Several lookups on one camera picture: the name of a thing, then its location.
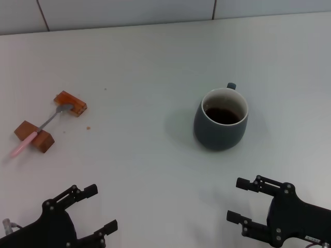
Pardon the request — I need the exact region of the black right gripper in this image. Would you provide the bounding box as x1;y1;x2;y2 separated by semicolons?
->
227;175;331;248

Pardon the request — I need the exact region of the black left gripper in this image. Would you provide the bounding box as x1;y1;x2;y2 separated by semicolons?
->
0;183;118;248

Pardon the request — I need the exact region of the grey ceramic cup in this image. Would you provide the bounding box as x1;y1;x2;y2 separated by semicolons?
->
193;82;249;152

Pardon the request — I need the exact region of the pink handled metal spoon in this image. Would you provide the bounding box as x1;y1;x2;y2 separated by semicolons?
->
10;104;74;158

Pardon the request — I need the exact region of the brown wooden block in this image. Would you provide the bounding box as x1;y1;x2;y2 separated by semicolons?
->
13;120;55;154

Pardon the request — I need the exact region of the dark coffee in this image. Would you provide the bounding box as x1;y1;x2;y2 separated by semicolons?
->
204;107;242;126

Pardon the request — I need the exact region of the orange stained wooden block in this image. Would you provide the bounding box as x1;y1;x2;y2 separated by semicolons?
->
53;90;88;118

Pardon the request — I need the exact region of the silver left cable connector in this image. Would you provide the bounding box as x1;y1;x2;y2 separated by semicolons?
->
2;218;23;235

